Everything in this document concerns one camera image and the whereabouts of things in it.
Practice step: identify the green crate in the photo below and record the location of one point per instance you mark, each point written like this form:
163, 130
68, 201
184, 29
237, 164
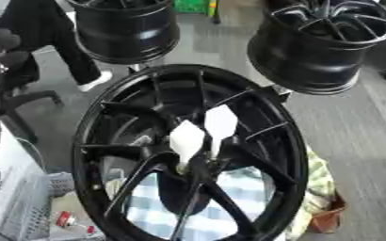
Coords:
192, 5

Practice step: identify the large black spoked wheel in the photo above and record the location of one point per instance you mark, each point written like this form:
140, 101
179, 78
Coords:
267, 141

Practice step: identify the black spoked wheel rim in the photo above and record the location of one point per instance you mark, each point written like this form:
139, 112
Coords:
306, 59

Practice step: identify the brown cardboard box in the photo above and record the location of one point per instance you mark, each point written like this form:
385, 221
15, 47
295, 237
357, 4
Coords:
328, 216

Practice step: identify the red and white spray can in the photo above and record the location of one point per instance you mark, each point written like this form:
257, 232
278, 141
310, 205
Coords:
67, 219

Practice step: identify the person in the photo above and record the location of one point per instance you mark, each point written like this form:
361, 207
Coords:
64, 40

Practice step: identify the grey plastic basket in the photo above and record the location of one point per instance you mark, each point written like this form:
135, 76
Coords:
62, 183

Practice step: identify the black office chair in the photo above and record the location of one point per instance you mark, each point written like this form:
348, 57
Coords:
23, 100

